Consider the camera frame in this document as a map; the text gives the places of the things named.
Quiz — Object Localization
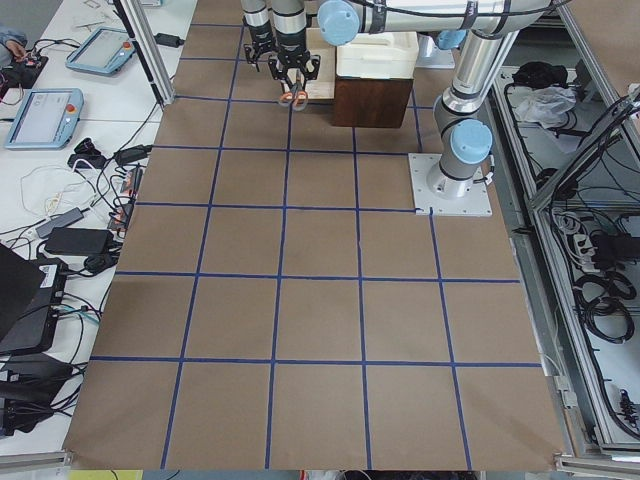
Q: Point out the small black adapter on table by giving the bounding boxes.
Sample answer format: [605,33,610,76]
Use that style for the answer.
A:
[154,33,184,48]

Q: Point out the black power adapter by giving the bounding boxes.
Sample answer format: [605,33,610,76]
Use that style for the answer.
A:
[44,227,114,256]

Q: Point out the blue teach pendant far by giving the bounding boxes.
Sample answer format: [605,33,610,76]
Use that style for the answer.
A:
[65,27,135,76]

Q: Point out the aluminium frame post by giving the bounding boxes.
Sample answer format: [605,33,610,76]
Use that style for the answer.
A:
[114,0,175,107]

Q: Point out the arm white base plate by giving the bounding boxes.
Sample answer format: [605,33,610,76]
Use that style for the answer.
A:
[416,30,457,69]
[408,153,492,217]

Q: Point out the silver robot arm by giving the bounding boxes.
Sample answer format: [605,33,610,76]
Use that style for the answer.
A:
[241,0,276,71]
[241,1,555,199]

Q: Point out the dark wooden drawer cabinet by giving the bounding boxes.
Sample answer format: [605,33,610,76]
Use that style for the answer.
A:
[332,76,414,129]

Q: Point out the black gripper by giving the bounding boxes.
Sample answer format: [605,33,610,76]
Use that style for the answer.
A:
[243,24,276,70]
[267,25,321,93]

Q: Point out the black laptop computer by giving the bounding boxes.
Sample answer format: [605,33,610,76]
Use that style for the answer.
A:
[1,246,67,356]

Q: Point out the blue teach pendant near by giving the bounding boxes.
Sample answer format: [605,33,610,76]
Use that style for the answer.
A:
[4,88,84,150]

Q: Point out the white foam box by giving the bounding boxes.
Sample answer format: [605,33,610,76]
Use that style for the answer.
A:
[336,32,419,80]

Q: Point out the orange grey handled scissors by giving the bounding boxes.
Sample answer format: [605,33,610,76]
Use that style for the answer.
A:
[278,78,309,111]

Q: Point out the blue teach pendant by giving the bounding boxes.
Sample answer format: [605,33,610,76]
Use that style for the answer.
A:
[4,88,84,150]
[65,27,135,76]

